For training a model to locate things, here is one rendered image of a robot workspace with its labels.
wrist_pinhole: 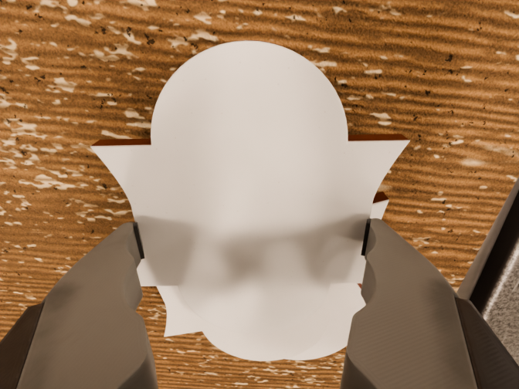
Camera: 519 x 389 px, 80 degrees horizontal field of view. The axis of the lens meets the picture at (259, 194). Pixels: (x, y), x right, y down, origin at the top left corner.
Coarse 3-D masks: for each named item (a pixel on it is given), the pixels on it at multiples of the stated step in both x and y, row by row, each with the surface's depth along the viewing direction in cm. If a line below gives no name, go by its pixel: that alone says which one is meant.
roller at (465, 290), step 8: (512, 192) 17; (512, 200) 18; (504, 208) 18; (504, 216) 18; (496, 224) 18; (496, 232) 19; (488, 240) 19; (480, 248) 19; (488, 248) 19; (480, 256) 19; (488, 256) 20; (472, 264) 20; (480, 264) 20; (472, 272) 20; (480, 272) 20; (464, 280) 20; (472, 280) 20; (464, 288) 21; (472, 288) 21; (464, 296) 21
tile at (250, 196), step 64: (192, 64) 10; (256, 64) 10; (192, 128) 11; (256, 128) 11; (320, 128) 11; (128, 192) 12; (192, 192) 12; (256, 192) 12; (320, 192) 12; (192, 256) 14; (256, 256) 14; (320, 256) 14; (256, 320) 16
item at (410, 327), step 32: (384, 224) 12; (384, 256) 10; (416, 256) 10; (384, 288) 9; (416, 288) 9; (448, 288) 9; (352, 320) 8; (384, 320) 8; (416, 320) 8; (448, 320) 8; (352, 352) 7; (384, 352) 7; (416, 352) 7; (448, 352) 7; (352, 384) 7; (384, 384) 6; (416, 384) 6; (448, 384) 6
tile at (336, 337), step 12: (372, 204) 15; (384, 204) 15; (372, 216) 15; (336, 312) 18; (348, 312) 18; (336, 324) 18; (348, 324) 18; (324, 336) 19; (336, 336) 19; (312, 348) 19; (324, 348) 19; (336, 348) 19
